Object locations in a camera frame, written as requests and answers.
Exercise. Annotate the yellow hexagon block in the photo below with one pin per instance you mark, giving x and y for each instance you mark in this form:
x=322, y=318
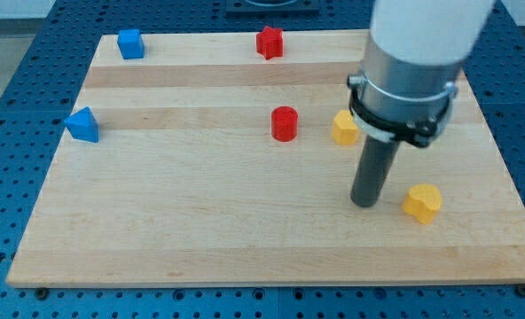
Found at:
x=344, y=129

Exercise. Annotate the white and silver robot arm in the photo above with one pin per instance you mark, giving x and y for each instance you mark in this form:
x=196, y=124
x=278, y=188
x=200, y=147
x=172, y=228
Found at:
x=405, y=87

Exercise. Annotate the red cylinder block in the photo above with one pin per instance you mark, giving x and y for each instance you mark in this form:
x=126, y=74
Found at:
x=284, y=123

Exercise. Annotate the light wooden board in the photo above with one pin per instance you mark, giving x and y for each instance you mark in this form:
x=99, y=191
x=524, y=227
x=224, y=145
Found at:
x=187, y=187

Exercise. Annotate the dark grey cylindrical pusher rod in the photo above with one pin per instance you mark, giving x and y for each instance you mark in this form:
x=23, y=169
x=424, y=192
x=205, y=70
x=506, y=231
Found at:
x=374, y=164

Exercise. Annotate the red star block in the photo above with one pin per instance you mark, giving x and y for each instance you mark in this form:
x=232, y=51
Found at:
x=270, y=42

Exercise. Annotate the yellow heart block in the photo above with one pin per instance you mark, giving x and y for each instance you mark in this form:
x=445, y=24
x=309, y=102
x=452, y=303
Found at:
x=423, y=201

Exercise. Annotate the blue cube block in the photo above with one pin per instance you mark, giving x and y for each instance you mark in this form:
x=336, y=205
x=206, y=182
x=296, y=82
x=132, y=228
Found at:
x=131, y=44

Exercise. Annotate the blue triangle block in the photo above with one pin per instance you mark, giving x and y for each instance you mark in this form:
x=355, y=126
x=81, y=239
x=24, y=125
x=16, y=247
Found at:
x=82, y=125

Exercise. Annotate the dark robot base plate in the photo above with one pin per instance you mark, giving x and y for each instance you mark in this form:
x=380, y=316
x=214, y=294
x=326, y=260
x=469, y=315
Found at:
x=253, y=7

